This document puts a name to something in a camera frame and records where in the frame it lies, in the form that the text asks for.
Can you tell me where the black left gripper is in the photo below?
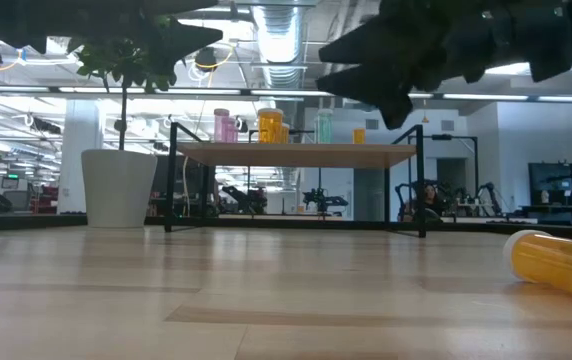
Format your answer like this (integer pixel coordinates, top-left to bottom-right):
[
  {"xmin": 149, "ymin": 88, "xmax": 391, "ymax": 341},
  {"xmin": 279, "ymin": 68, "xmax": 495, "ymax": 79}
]
[{"xmin": 40, "ymin": 0, "xmax": 224, "ymax": 76}]

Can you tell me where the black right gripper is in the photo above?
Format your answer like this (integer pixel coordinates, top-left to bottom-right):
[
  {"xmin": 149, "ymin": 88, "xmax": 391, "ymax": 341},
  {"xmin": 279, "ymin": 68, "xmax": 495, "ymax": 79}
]
[{"xmin": 315, "ymin": 0, "xmax": 572, "ymax": 130}]

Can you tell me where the white bottle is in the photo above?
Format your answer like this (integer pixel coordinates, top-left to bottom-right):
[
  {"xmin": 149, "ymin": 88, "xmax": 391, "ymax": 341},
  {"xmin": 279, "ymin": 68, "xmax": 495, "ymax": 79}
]
[{"xmin": 315, "ymin": 108, "xmax": 334, "ymax": 145}]

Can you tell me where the wide orange medicine bottle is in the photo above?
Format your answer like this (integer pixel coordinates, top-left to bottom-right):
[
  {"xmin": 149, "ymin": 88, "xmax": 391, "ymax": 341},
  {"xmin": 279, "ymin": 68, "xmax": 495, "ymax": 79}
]
[{"xmin": 257, "ymin": 107, "xmax": 285, "ymax": 145}]

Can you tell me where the green leafy plant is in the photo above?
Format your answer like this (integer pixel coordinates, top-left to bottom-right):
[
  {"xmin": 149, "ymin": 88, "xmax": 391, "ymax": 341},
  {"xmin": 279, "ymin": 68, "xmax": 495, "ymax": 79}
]
[{"xmin": 65, "ymin": 14, "xmax": 190, "ymax": 151}]

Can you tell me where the linear ceiling light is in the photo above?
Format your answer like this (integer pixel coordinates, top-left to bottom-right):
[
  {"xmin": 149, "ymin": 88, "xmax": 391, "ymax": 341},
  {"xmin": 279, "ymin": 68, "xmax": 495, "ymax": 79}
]
[{"xmin": 0, "ymin": 84, "xmax": 572, "ymax": 104}]

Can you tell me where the person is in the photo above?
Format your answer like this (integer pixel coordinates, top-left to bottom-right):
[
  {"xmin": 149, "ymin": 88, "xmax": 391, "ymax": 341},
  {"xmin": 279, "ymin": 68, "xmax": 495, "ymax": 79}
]
[{"xmin": 403, "ymin": 183, "xmax": 447, "ymax": 222}]

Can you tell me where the white plant pot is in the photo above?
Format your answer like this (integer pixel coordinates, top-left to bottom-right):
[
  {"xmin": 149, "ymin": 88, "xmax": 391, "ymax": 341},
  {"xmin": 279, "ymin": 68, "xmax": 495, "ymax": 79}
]
[{"xmin": 80, "ymin": 148, "xmax": 160, "ymax": 230}]

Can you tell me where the black display cabinet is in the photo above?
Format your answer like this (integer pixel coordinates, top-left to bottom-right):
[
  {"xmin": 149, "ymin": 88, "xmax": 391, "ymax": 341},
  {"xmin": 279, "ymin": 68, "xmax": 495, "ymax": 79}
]
[{"xmin": 526, "ymin": 159, "xmax": 572, "ymax": 227}]

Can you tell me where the silver ventilation duct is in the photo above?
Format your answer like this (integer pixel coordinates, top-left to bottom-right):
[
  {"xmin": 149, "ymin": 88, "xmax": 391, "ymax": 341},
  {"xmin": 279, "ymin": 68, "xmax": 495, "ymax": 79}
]
[{"xmin": 250, "ymin": 0, "xmax": 312, "ymax": 91}]

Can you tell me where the wooden shelf with black frame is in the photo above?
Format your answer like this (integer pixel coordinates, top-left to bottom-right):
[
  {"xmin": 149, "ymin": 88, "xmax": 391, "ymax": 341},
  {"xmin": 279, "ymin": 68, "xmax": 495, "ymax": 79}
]
[{"xmin": 163, "ymin": 122, "xmax": 430, "ymax": 239}]

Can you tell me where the black aluminium table frame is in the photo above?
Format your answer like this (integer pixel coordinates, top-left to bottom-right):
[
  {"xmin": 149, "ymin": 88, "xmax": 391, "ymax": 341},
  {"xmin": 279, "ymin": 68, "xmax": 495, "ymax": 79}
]
[{"xmin": 0, "ymin": 212, "xmax": 572, "ymax": 244}]

